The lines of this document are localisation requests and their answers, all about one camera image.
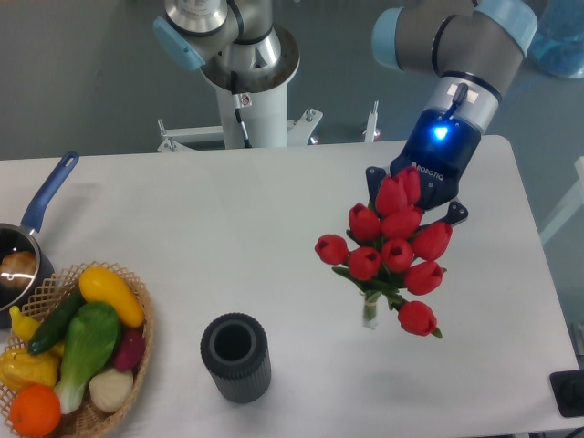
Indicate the brown bread roll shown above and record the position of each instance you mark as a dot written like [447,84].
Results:
[18,269]

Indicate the green cucumber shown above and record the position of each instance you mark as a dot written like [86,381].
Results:
[54,327]

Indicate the blue translucent bag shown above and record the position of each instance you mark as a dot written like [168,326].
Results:
[557,46]

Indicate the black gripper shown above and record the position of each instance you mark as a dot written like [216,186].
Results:
[440,149]

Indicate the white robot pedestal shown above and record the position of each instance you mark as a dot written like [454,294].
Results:
[251,88]

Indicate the dark grey ribbed vase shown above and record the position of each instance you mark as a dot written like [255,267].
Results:
[234,350]

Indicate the red tulip bouquet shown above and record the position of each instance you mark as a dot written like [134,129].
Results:
[394,252]

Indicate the blue handled saucepan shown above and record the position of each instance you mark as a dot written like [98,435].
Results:
[22,237]

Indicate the white frame at right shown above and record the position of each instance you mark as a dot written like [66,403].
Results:
[566,207]

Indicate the black device at edge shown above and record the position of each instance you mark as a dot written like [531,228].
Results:
[567,387]

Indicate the yellow bell pepper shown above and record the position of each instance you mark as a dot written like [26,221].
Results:
[20,369]

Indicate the white garlic bulb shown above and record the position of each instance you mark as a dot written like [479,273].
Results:
[109,389]

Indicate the yellow banana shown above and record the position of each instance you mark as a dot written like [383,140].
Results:
[22,325]

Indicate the green bok choy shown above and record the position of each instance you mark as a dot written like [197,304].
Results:
[90,340]

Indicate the yellow squash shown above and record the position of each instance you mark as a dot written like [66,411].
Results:
[97,283]

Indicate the orange fruit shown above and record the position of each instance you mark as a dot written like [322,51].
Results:
[35,411]

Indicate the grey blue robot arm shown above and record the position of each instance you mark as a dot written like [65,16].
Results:
[474,48]

